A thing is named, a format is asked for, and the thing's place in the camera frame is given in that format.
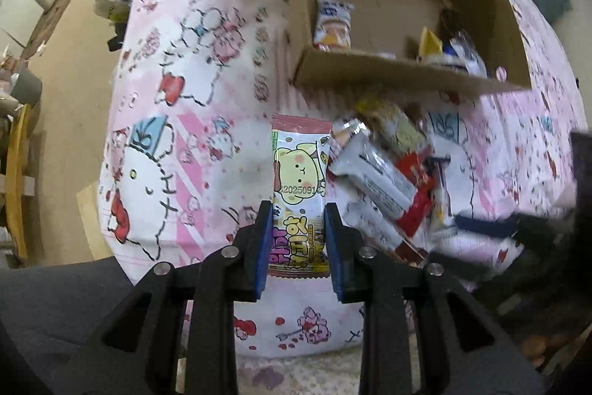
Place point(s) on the white orange bread packet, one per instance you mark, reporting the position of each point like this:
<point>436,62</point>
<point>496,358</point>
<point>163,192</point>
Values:
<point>333,25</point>

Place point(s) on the yellow bear snack packet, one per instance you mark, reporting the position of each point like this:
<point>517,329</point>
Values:
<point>301,148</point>

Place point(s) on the blue yellow snack bag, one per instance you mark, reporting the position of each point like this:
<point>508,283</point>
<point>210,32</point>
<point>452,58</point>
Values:
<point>457,53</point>

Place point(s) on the white red chocolate bar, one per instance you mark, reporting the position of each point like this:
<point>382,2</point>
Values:
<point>371,171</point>

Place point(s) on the dark brown snack packet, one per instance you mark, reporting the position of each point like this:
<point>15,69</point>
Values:
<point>449,24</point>

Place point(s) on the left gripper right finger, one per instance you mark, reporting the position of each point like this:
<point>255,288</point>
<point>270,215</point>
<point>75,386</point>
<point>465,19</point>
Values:
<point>461,349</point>

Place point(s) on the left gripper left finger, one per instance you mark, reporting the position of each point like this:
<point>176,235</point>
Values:
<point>135,348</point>

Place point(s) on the pink Hello Kitty bedsheet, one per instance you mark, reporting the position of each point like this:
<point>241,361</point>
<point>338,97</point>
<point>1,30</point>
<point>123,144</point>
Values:
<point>188,156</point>

